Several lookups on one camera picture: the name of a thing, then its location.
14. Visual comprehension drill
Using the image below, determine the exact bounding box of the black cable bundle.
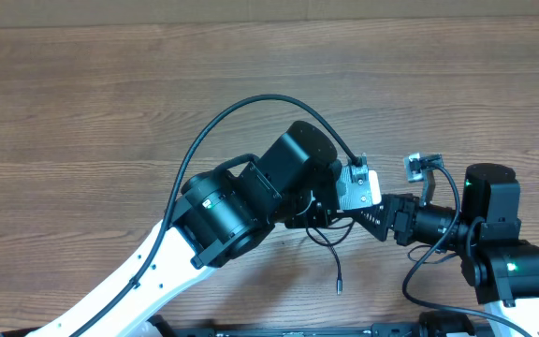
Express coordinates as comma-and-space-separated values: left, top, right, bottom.
304, 217, 356, 296

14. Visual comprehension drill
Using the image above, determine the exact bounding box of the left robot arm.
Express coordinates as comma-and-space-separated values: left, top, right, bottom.
15, 121, 342, 336

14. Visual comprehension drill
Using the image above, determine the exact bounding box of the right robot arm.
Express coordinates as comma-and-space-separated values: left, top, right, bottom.
351, 158, 539, 336

